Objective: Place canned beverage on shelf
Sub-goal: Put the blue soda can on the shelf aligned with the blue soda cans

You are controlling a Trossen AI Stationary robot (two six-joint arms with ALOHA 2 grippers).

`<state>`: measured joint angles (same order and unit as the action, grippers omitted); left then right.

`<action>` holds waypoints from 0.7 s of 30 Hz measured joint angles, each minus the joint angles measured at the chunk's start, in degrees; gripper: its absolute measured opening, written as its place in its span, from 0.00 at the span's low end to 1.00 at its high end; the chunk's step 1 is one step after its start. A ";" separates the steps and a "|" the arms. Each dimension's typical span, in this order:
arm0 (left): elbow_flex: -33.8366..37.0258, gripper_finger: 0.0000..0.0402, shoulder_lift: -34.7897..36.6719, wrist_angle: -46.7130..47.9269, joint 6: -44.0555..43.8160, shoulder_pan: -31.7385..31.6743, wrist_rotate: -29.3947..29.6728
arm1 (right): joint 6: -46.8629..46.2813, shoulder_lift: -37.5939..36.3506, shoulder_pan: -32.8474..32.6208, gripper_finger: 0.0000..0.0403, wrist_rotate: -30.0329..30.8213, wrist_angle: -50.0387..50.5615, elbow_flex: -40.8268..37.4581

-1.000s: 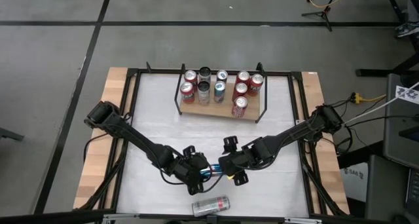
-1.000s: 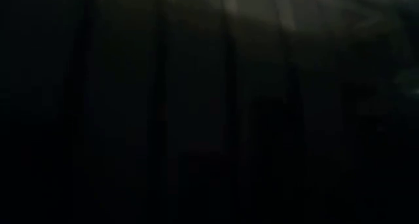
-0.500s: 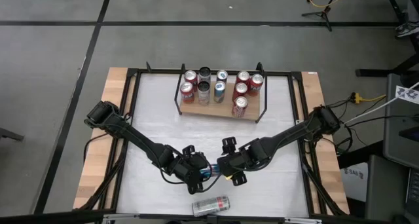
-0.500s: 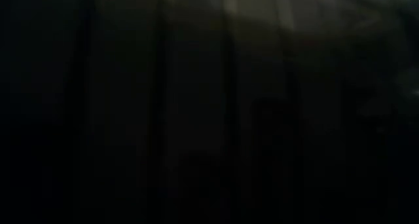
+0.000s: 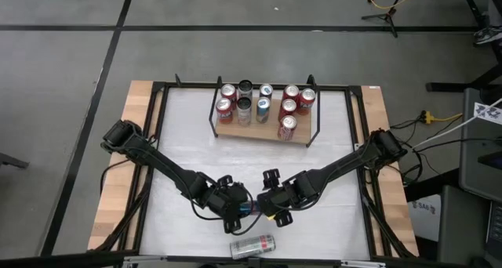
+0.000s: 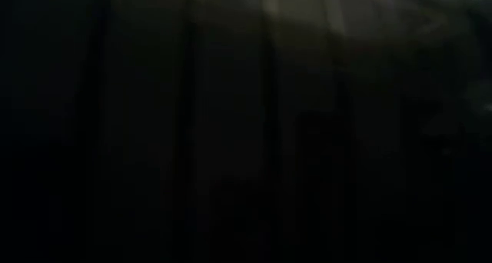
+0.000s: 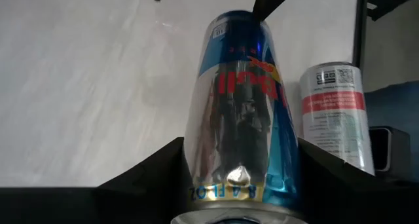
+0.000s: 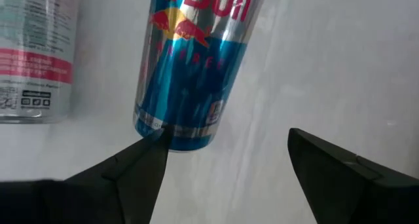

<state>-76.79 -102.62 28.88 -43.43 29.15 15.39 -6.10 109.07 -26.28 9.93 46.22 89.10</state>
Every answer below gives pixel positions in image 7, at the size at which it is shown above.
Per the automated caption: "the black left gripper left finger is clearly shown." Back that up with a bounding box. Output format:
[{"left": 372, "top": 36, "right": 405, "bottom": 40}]
[{"left": 0, "top": 137, "right": 194, "bottom": 224}]

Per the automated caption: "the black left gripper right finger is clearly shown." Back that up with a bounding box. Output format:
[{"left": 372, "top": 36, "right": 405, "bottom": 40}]
[{"left": 297, "top": 137, "right": 419, "bottom": 224}]

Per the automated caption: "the white Celsius Peach Vibe can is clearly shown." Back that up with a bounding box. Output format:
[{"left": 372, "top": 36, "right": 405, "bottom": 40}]
[{"left": 299, "top": 62, "right": 376, "bottom": 176}]

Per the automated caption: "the blue silver Red Bull can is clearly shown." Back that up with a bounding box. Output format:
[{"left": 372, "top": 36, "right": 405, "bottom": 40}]
[{"left": 170, "top": 9, "right": 308, "bottom": 224}]

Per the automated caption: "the white glossy table mat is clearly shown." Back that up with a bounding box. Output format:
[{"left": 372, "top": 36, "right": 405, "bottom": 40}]
[{"left": 0, "top": 0, "right": 359, "bottom": 189}]

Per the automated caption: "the black aluminium table frame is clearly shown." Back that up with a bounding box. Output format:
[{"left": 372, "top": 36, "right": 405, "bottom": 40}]
[{"left": 352, "top": 0, "right": 419, "bottom": 181}]

